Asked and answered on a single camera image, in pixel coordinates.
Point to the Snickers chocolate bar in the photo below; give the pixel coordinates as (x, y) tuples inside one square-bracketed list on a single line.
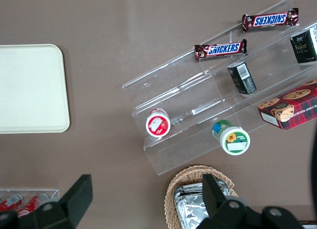
[(220, 49), (270, 20)]

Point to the silver foil wrapped pack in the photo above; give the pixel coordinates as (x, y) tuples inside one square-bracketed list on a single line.
[(190, 204)]

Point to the light wicker basket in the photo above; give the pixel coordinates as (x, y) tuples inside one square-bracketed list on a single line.
[(171, 189)]

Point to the clear acrylic bottle rack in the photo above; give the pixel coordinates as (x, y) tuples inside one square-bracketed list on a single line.
[(53, 192)]

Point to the green sunflower lid cup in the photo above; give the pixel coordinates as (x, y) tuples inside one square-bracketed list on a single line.
[(234, 140)]

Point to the red tartan cookie box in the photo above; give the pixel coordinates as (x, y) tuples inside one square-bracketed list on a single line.
[(292, 107)]

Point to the red strawberry lid cup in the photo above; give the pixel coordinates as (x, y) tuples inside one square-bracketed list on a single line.
[(158, 125)]

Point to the small black barcode carton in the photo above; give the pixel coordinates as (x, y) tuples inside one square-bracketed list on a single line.
[(242, 78)]

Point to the cream plastic serving tray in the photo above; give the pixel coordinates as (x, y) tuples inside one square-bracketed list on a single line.
[(32, 90)]

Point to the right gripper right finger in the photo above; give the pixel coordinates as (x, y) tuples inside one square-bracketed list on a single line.
[(213, 201)]

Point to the clear acrylic stepped shelf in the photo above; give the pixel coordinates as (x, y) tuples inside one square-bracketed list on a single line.
[(188, 90)]

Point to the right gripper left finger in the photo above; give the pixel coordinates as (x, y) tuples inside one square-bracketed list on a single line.
[(74, 201)]

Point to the small black white-faced carton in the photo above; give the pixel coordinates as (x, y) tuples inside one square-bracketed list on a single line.
[(304, 46)]

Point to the red cola bottle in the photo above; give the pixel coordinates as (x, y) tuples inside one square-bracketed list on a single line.
[(10, 203), (32, 205)]

